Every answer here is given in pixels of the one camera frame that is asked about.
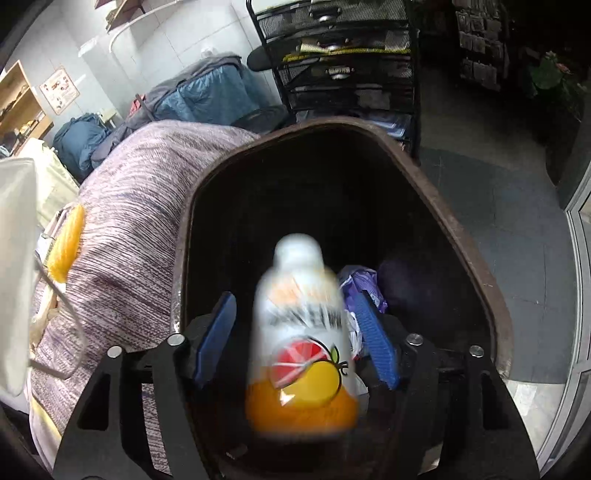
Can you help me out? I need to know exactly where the orange juice bottle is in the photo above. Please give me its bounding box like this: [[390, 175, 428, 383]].
[[245, 234, 359, 440]]

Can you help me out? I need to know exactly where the purple plastic bag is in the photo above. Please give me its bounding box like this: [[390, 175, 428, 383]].
[[338, 265, 388, 313]]

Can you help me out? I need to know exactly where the yellow sponge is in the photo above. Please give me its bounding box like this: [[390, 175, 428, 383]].
[[46, 204, 85, 283]]

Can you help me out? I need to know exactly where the dark brown trash bin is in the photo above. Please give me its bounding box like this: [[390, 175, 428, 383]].
[[172, 118, 537, 479]]

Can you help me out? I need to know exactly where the cream cloth on chair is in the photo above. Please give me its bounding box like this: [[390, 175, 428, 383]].
[[18, 138, 79, 228]]

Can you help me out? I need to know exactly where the purple striped bed cover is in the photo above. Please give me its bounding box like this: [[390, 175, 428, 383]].
[[28, 120, 257, 470]]

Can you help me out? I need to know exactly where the blue bundle of bedding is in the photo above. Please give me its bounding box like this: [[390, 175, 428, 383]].
[[52, 113, 110, 184]]

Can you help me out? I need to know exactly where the wooden cubby shelf unit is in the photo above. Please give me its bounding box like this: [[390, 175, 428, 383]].
[[0, 60, 53, 156]]

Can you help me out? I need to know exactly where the black round stool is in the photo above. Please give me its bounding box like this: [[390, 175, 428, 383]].
[[231, 57, 291, 135]]

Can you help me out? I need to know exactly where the potted green plant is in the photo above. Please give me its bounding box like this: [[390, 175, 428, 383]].
[[529, 51, 587, 107]]

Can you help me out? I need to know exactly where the blue covered massage bed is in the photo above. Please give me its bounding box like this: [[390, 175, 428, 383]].
[[93, 52, 253, 162]]

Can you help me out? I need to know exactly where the black mesh drawer cart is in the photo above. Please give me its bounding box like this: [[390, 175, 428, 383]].
[[245, 1, 421, 157]]

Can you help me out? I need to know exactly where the white floor lamp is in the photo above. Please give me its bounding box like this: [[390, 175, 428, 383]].
[[78, 0, 195, 93]]

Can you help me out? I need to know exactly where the wall poster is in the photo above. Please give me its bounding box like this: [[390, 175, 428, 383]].
[[39, 67, 80, 115]]

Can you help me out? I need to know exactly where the lower wooden wall shelf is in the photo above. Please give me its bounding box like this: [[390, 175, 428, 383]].
[[105, 0, 145, 32]]

